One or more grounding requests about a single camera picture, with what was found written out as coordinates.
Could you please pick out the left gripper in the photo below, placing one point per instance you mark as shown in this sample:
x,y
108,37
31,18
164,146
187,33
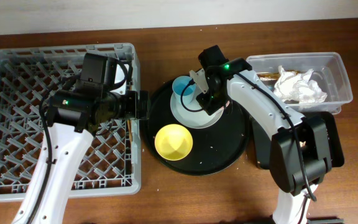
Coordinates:
x,y
143,104

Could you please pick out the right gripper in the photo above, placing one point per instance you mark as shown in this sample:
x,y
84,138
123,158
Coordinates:
x,y
210,101

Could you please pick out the blue plastic cup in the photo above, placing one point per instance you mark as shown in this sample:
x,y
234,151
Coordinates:
x,y
180,90

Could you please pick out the yellow plastic bowl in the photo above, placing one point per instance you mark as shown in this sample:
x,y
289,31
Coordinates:
x,y
173,142

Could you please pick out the white napkin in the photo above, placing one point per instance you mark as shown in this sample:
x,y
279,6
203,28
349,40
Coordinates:
x,y
295,86

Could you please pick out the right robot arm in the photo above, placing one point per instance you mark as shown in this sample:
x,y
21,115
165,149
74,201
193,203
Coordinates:
x,y
299,152

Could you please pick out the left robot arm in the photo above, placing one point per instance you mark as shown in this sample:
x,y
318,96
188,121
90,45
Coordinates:
x,y
71,112

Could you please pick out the grey dishwasher rack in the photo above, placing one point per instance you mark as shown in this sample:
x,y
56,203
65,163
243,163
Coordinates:
x,y
110,167

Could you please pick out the grey round plate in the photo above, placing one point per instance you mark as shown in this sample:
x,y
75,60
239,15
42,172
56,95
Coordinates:
x,y
195,120

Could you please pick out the round black tray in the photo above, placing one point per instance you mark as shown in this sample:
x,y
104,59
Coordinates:
x,y
214,148

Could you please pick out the clear plastic storage box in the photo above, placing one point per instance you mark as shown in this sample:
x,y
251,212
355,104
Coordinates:
x,y
329,73

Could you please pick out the black rectangular tray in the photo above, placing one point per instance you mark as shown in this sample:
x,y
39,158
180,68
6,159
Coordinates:
x,y
262,142

